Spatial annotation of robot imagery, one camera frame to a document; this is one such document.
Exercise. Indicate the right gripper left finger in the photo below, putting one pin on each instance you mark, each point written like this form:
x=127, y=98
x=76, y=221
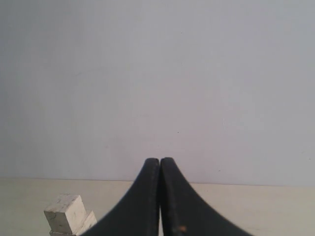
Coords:
x=137, y=212

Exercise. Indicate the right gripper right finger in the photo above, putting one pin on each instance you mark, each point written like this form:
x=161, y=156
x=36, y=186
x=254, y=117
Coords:
x=184, y=212

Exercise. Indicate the medium striped wooden cube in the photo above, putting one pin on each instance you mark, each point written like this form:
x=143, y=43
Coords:
x=89, y=221

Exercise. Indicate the small light wooden cube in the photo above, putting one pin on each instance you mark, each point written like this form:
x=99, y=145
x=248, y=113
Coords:
x=65, y=214

